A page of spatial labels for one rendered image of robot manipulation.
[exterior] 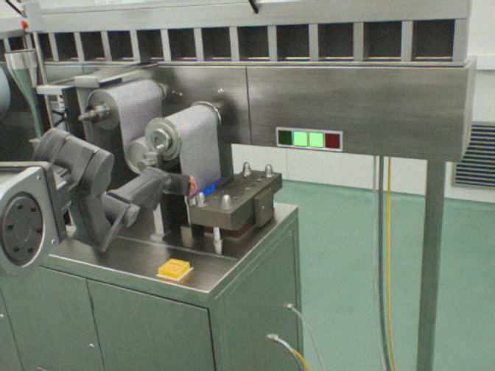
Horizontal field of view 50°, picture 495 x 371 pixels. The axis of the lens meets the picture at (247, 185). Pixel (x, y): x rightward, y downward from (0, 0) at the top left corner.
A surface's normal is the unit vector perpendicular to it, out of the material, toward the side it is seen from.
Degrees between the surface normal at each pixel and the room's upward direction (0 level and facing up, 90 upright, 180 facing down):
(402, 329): 0
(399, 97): 90
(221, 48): 90
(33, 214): 90
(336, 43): 90
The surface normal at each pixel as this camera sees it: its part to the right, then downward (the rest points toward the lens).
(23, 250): 0.98, 0.00
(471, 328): -0.07, -0.93
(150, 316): -0.47, 0.35
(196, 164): 0.88, 0.11
